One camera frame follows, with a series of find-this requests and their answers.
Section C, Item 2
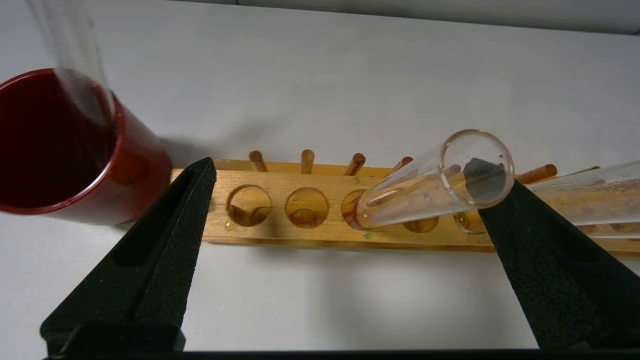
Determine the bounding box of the test tube with orange-red pigment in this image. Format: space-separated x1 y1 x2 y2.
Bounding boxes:
350 129 516 231

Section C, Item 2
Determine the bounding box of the test tube with yellow pigment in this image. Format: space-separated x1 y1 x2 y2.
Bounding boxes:
527 160 640 240

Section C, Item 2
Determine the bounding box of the empty clear glass test tube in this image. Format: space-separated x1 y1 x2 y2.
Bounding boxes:
27 0 117 127

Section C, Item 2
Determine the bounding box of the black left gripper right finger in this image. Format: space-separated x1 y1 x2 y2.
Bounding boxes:
464 157 640 351

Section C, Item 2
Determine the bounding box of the dark red plastic cup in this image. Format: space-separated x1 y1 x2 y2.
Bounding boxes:
0 68 174 226

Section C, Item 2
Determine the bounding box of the wooden test tube rack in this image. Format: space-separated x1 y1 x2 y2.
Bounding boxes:
170 149 640 259

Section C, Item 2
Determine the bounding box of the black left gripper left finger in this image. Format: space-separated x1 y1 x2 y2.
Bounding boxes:
40 157 218 353

